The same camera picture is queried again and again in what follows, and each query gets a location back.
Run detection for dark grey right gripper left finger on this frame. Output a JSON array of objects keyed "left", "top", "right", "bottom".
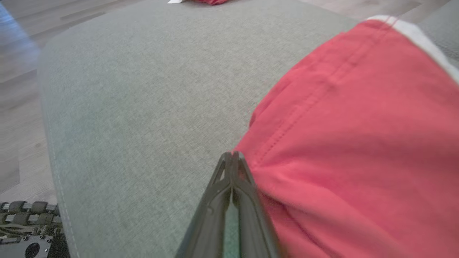
[{"left": 175, "top": 152, "right": 234, "bottom": 258}]

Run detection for red shorts with white trim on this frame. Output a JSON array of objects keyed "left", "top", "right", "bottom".
[{"left": 232, "top": 15, "right": 459, "bottom": 258}]

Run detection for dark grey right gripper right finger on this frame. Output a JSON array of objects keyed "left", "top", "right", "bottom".
[{"left": 232, "top": 151, "right": 281, "bottom": 258}]

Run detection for black robot base with chain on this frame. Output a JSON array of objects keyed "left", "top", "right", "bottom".
[{"left": 0, "top": 200, "right": 70, "bottom": 258}]

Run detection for grey sofa seat cushion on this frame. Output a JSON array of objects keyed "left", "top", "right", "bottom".
[{"left": 418, "top": 0, "right": 459, "bottom": 69}]

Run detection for large grey sofa chaise cushion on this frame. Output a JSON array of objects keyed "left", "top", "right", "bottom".
[{"left": 37, "top": 0, "right": 359, "bottom": 258}]

